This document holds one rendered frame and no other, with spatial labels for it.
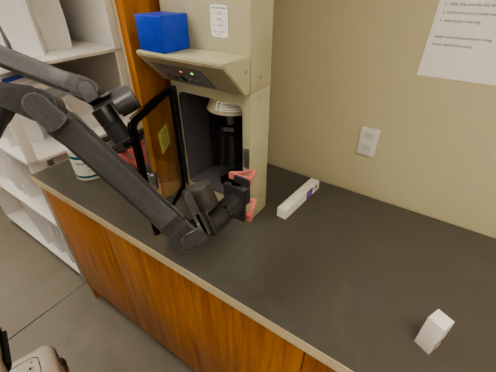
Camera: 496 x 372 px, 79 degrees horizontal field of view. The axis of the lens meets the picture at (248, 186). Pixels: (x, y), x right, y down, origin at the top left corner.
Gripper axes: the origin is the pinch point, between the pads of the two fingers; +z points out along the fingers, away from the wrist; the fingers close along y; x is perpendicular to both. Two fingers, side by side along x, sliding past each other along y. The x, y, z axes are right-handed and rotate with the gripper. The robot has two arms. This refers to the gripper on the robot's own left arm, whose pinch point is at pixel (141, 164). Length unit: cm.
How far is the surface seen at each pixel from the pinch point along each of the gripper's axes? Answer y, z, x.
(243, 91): -38.3, -6.5, -3.9
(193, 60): -30.8, -18.9, -1.1
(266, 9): -51, -21, -13
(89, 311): 113, 78, -21
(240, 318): -13, 51, 22
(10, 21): 61, -66, -63
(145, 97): -4.0, -15.3, -17.6
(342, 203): -50, 53, -24
